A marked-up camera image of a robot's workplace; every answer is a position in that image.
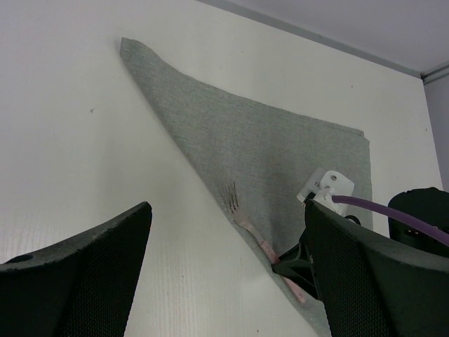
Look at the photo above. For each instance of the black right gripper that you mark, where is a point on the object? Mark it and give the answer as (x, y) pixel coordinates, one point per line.
(296, 266)

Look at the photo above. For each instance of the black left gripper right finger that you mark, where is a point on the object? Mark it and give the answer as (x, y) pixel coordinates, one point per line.
(371, 285)

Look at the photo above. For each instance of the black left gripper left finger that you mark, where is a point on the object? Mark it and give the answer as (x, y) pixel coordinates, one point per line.
(81, 286)

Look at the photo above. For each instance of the pink handled fork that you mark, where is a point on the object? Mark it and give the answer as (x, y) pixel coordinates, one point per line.
(239, 216)

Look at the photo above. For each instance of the grey cloth napkin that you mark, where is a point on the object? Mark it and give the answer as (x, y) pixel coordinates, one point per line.
(266, 152)

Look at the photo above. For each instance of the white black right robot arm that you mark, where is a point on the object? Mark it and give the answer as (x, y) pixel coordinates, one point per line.
(428, 205)

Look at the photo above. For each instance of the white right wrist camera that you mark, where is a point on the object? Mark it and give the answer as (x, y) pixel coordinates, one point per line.
(322, 185)

